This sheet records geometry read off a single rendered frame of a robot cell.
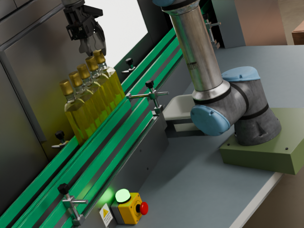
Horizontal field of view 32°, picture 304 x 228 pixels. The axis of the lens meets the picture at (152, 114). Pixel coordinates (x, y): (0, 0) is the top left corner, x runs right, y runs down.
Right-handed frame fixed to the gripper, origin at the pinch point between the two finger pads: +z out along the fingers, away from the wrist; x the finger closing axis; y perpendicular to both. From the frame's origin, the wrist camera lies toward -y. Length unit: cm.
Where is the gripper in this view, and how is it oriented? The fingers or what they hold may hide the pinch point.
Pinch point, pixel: (97, 53)
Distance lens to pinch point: 193.1
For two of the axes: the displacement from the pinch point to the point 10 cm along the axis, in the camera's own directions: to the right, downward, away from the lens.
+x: 8.8, -1.0, -4.7
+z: 3.2, 8.5, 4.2
